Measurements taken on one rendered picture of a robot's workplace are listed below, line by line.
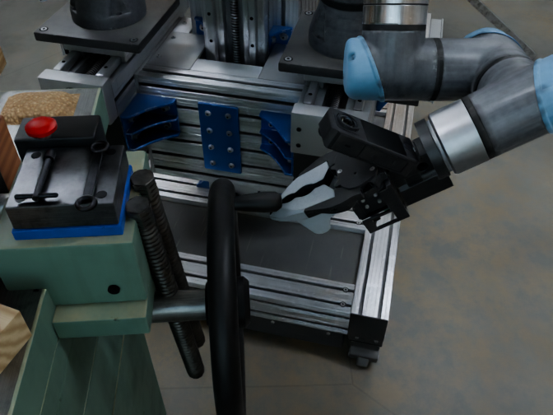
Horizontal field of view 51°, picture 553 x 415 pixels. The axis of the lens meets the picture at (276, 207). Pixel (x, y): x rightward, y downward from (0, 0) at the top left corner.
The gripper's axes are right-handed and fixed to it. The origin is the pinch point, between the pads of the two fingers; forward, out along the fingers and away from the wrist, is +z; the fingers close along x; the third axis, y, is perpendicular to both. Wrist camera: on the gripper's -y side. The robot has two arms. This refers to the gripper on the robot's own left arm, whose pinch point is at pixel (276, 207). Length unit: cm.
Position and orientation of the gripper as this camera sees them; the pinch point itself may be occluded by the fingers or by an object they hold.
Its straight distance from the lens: 70.0
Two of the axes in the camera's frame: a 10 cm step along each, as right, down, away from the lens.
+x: -0.7, -6.9, 7.2
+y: 5.0, 5.9, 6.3
